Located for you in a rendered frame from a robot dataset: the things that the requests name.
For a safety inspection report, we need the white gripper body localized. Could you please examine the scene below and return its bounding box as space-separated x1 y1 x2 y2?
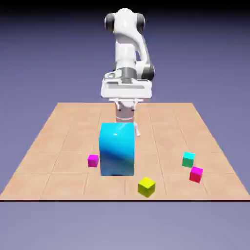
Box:
100 77 153 104

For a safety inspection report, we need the small magenta cube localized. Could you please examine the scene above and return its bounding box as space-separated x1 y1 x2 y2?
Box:
87 154 99 168

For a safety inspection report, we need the small teal cube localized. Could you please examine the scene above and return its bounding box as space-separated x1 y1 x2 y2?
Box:
182 151 196 168

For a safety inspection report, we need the small yellow cube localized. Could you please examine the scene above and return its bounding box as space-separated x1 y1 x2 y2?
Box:
137 176 156 198

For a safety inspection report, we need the small pink-red cube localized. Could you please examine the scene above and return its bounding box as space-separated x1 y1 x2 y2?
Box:
188 166 204 184

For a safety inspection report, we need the large blue box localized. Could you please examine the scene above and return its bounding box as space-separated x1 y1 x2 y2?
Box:
98 122 136 177

